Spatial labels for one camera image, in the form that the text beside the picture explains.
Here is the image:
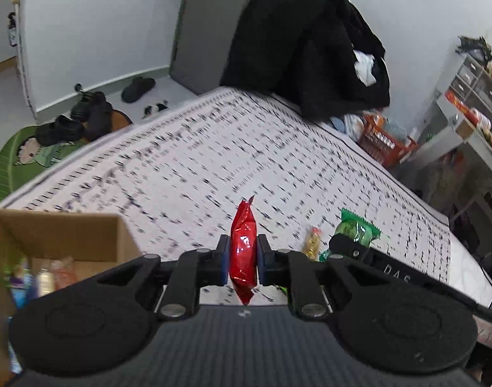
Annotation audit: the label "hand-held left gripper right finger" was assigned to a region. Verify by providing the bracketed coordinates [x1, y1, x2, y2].
[257, 234, 386, 319]

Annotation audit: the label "brown cardboard box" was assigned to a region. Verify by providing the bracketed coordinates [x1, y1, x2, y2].
[0, 209, 144, 376]

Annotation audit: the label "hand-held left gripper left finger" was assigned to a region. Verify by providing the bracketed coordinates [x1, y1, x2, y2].
[97, 236, 231, 320]

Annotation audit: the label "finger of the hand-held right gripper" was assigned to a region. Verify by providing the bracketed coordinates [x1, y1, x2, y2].
[329, 234, 371, 261]

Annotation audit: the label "black shoe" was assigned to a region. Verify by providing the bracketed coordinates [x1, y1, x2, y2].
[85, 103, 114, 143]
[70, 91, 107, 122]
[121, 76, 156, 104]
[35, 115, 86, 147]

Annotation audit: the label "black white small cloth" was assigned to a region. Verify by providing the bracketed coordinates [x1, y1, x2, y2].
[143, 102, 170, 119]

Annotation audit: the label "grey door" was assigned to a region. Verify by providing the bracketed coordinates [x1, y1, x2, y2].
[171, 0, 273, 96]

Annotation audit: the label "white desk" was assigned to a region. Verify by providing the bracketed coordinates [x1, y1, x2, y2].
[407, 97, 492, 226]

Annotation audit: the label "red plastic basket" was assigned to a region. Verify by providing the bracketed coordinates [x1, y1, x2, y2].
[358, 114, 418, 168]

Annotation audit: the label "dark spiky ornament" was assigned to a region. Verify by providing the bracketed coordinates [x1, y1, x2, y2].
[457, 35, 492, 64]

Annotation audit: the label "blue white packs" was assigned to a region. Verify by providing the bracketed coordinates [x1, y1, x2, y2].
[330, 114, 366, 142]

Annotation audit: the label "green leaf cartoon rug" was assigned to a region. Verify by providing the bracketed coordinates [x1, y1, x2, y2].
[0, 125, 134, 211]

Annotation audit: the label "red snack packet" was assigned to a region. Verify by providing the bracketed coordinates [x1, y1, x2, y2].
[229, 195, 258, 305]

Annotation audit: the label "black coat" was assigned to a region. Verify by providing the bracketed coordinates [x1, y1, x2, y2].
[221, 0, 392, 121]

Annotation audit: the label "grey drawer shelf unit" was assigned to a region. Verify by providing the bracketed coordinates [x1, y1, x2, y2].
[448, 54, 492, 148]

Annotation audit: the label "white wire rack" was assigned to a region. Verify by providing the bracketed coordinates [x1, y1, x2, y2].
[7, 0, 34, 110]

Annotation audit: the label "white tissue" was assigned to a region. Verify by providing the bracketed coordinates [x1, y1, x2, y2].
[353, 50, 378, 86]

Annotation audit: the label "yellow orange snack packet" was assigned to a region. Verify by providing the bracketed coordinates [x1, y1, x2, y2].
[302, 226, 323, 261]

